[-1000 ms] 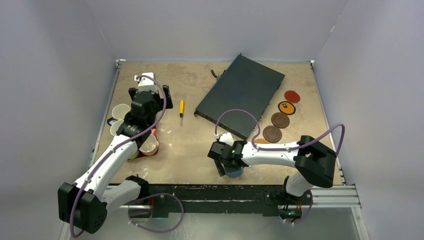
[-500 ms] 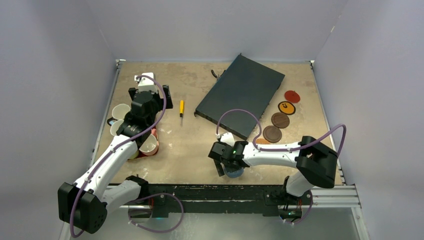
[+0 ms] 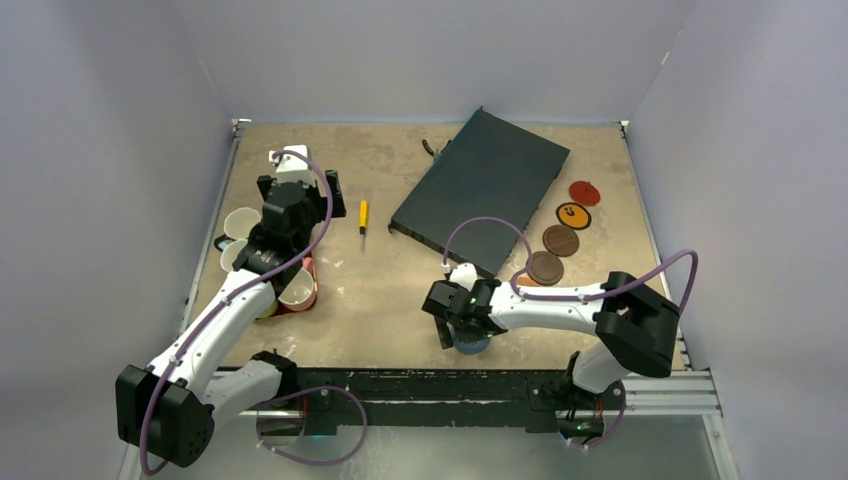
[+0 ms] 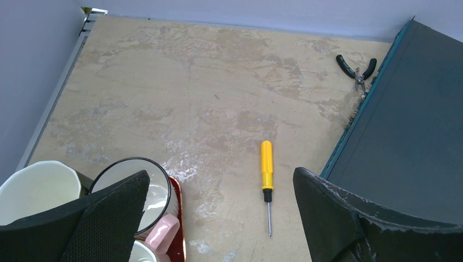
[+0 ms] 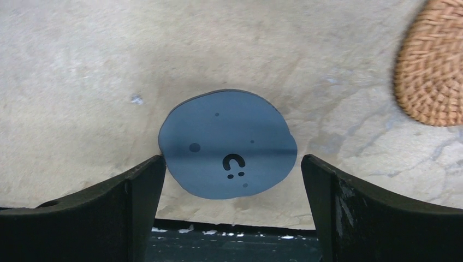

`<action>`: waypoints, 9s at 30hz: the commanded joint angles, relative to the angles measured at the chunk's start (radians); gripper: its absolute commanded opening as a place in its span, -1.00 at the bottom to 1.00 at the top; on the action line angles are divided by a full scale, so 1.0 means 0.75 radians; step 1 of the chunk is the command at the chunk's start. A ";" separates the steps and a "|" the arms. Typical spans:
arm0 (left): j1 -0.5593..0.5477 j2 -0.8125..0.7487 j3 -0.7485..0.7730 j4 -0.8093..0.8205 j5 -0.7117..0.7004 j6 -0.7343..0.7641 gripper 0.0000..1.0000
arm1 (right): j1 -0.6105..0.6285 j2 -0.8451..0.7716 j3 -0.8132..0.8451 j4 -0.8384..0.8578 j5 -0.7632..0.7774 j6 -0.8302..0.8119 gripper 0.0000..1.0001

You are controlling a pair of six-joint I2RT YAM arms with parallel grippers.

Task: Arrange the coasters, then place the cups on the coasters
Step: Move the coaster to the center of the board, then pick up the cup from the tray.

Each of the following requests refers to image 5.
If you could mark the blue grey smiley coaster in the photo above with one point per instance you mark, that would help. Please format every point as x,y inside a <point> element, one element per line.
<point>227,144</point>

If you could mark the woven cork coaster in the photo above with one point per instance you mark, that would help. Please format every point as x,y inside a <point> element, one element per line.
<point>428,71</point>

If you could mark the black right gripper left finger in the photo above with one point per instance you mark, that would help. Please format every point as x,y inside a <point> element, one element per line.
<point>109,221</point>

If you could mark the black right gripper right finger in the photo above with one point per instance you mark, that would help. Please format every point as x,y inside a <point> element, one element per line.
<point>359,221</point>

